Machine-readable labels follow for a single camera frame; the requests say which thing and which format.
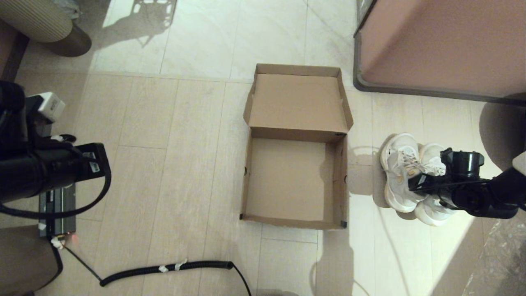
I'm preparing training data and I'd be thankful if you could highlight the white mesh sneaker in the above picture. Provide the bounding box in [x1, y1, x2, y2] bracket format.
[379, 132, 429, 213]
[412, 143, 457, 227]

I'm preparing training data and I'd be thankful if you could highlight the brown cardboard shoe box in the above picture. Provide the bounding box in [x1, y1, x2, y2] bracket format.
[240, 63, 354, 230]

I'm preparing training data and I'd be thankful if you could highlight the grey power supply box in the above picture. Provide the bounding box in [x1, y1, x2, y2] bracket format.
[38, 184, 78, 239]

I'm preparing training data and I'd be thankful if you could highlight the pink cabinet with grey base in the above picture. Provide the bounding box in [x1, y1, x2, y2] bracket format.
[352, 0, 526, 108]

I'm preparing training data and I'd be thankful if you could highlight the ribbed beige round stool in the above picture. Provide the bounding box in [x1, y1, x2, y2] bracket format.
[0, 0, 92, 58]

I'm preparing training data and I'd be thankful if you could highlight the grey crumpled cloth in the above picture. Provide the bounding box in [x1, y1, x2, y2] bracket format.
[53, 0, 81, 19]

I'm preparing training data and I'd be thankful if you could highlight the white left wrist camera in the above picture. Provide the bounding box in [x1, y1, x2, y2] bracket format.
[25, 91, 66, 124]

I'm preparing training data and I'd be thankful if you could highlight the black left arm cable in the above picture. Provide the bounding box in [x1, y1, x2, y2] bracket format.
[0, 171, 112, 220]

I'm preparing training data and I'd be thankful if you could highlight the thin black cable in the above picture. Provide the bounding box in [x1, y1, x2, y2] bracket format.
[51, 238, 252, 296]

